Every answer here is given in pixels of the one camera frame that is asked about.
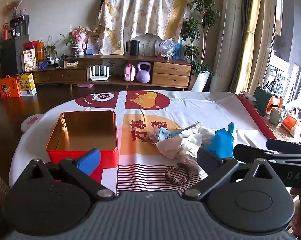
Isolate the orange gift box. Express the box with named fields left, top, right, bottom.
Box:
left=0, top=75, right=21, bottom=98

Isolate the white mesh drawstring bag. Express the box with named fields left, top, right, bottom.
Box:
left=146, top=127, right=203, bottom=174

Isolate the blue cartoon face mask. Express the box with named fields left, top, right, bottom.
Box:
left=158, top=127, right=185, bottom=141

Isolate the purple kettlebell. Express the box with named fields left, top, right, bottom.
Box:
left=136, top=62, right=151, bottom=83

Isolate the brown hair scrunchie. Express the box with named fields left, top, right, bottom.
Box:
left=165, top=163, right=192, bottom=186

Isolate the yellow carton box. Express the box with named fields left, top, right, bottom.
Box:
left=17, top=73, right=37, bottom=96

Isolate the wooden TV cabinet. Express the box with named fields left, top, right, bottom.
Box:
left=32, top=55, right=193, bottom=90

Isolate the floral cloth cover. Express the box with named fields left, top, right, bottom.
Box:
left=95, top=0, right=193, bottom=55

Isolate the blue cloth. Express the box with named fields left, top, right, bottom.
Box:
left=205, top=122, right=234, bottom=159

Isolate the white wifi router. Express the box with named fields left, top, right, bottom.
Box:
left=89, top=65, right=109, bottom=82

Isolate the white cloth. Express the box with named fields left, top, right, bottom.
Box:
left=179, top=126, right=215, bottom=158

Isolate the clear plastic bag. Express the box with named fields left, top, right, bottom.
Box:
left=158, top=38, right=175, bottom=60

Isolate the cereal box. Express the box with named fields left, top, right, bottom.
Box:
left=23, top=48, right=38, bottom=72

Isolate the pink plush doll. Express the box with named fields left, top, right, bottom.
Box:
left=72, top=25, right=87, bottom=56

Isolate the tall potted green plant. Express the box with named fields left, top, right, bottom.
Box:
left=180, top=0, right=220, bottom=92

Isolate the yellow curtain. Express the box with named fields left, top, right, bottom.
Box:
left=231, top=0, right=261, bottom=94

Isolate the red square tin box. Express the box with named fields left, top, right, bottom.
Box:
left=46, top=111, right=119, bottom=183

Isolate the black cylinder speaker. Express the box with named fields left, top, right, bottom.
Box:
left=130, top=40, right=140, bottom=56

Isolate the black mini fridge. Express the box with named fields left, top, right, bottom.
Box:
left=0, top=15, right=31, bottom=78

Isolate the white standing air conditioner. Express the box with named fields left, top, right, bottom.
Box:
left=210, top=0, right=243, bottom=92

